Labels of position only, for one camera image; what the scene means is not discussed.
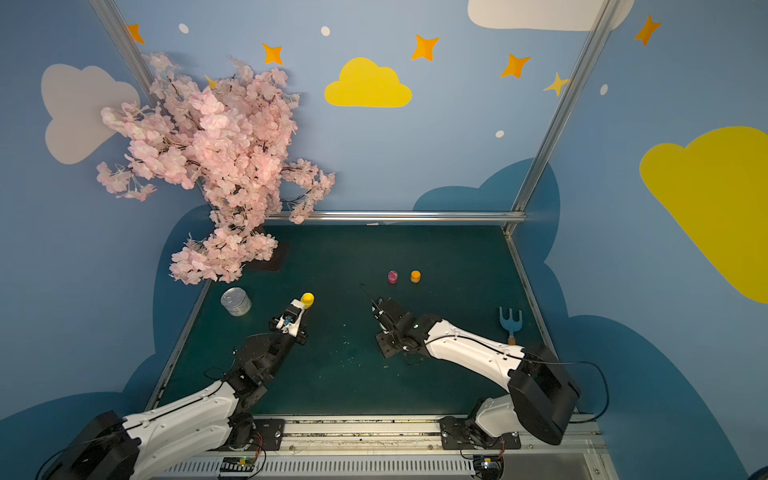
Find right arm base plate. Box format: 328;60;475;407
438;416;521;451

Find pink cherry blossom tree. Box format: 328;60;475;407
97;53;335;285

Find yellow paint jar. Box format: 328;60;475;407
300;292;315;309

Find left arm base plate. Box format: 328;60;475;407
225;418;286;451

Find horizontal aluminium frame bar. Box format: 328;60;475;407
305;211;526;224

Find left electronics board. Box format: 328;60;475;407
216;456;257;479

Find blue garden fork wooden handle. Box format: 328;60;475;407
499;307;524;345

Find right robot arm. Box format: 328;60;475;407
372;298;580;449

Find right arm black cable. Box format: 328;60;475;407
358;283;611;425

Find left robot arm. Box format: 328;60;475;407
36;301;306;479

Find right electronics board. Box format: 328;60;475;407
472;456;504;480

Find silver metal can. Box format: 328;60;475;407
220;287;252;317

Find electronics board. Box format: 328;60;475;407
216;456;257;479
472;456;504;480

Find right aluminium frame post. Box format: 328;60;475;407
503;0;621;240

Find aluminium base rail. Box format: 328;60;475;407
158;415;618;479

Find left aluminium frame post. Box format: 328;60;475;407
89;0;157;104

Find aluminium frame post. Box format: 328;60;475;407
503;0;621;240
89;0;157;104

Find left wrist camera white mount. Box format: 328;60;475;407
269;299;306;338

